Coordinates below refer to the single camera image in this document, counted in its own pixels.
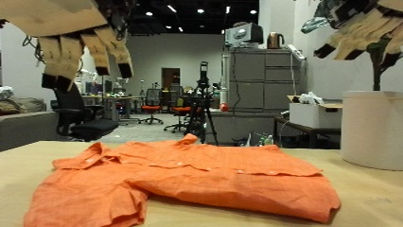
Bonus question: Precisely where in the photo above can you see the orange button shirt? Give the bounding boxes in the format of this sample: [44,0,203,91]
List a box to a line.
[22,133,343,227]

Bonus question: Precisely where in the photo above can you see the green leafy plant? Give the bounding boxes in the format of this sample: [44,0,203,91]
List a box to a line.
[299,16,403,93]

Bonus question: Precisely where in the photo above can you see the white power strip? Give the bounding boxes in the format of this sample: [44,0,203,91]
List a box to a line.
[286,44,306,61]

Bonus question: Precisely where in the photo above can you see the copper kettle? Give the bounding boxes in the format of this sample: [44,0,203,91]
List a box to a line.
[266,31,286,50]

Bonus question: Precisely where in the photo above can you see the white plastic bag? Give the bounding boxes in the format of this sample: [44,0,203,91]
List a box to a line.
[298,91,324,106]

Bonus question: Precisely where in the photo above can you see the crinkled silver bag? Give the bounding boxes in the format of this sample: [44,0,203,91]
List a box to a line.
[0,85,14,101]

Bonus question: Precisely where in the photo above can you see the background office desk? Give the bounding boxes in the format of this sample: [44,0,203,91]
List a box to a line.
[81,94,142,122]

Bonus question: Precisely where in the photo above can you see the brown cushion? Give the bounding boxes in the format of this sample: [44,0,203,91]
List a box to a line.
[0,96,48,116]

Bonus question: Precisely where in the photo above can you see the white cardboard box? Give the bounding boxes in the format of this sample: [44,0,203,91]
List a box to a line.
[287,94,343,130]

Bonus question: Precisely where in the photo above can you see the grey boxy appliance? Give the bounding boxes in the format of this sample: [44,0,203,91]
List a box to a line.
[224,22,264,49]

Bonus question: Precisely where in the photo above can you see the brown door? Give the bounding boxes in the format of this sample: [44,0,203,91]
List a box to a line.
[161,67,181,92]

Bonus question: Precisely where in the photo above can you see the white round planter pot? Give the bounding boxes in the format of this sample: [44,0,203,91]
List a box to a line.
[340,90,403,171]

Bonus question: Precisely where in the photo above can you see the grey filing cabinet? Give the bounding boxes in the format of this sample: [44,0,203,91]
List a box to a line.
[227,47,308,114]

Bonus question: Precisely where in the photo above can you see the black office chair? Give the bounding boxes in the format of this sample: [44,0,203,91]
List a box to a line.
[49,82,121,142]

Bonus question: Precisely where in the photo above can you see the dark side table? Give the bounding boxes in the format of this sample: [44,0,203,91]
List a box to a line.
[274,115,343,149]

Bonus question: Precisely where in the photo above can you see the orange seat office chair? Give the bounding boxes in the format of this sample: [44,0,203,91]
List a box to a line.
[137,88,165,126]
[162,94,195,134]

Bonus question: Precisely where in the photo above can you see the grey sofa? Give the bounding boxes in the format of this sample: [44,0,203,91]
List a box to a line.
[0,111,60,152]

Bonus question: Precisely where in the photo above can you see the green plastic bottles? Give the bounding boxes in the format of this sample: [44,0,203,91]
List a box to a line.
[255,133,274,148]

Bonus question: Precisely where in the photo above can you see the grey low counter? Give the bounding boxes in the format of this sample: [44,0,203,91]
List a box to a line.
[206,110,280,147]

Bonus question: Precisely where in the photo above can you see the black camera tripod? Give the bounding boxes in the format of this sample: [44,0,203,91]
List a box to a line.
[182,61,219,147]

